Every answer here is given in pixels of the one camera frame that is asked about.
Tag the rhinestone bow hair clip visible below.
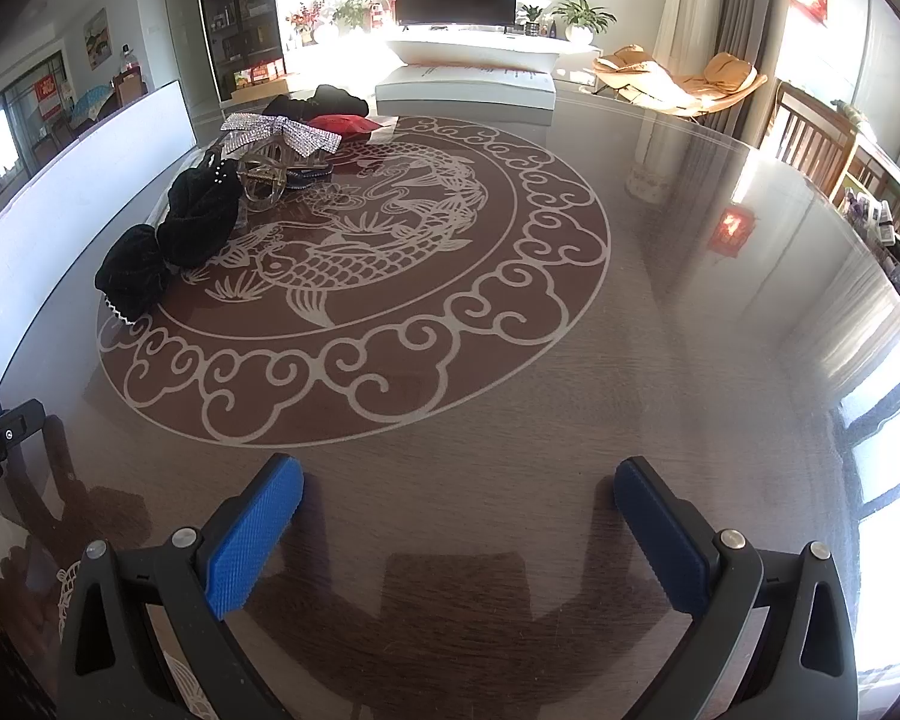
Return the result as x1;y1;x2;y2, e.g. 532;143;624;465
219;112;344;160

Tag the dining table with blue cloth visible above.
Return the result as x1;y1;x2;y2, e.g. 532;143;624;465
67;82;121;125

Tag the bushy green plant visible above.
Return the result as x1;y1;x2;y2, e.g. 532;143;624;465
331;0;376;35

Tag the wooden shelf with small items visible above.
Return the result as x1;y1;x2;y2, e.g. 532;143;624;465
832;141;900;305

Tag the black cloth hair accessory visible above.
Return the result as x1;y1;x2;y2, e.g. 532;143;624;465
262;85;370;121

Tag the orange lounge chair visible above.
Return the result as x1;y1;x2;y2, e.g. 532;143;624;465
592;45;768;117

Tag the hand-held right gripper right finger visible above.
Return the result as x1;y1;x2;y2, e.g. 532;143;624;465
613;456;860;720

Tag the black studded velvet headband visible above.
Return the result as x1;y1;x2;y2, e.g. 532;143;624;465
156;163;245;269

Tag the dark glass display cabinet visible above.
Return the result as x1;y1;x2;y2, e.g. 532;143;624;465
193;0;284;100

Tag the clear hair claw clip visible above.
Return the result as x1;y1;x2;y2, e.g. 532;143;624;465
236;141;302;209

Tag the framed wall painting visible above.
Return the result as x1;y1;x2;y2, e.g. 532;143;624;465
82;7;110;65

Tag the red flower arrangement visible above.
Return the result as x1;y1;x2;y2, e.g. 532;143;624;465
285;1;329;46

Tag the red window poster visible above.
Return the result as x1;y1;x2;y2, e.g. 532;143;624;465
34;77;65;121

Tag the black velvet scrunchie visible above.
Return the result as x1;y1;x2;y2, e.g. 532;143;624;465
94;223;175;325

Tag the flat white box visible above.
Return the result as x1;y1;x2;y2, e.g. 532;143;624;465
375;62;557;126

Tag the red snack packet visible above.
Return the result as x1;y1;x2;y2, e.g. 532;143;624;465
307;113;380;138

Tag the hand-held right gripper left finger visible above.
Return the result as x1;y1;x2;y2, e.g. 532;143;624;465
56;454;305;720

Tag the white television stand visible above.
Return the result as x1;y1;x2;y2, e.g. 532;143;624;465
285;24;597;70

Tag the green plant white pot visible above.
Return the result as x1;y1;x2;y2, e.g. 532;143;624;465
551;0;617;46

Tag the grey curtain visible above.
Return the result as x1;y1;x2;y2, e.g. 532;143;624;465
716;0;785;83

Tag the wooden slatted chair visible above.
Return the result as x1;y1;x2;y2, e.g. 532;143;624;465
765;79;860;200

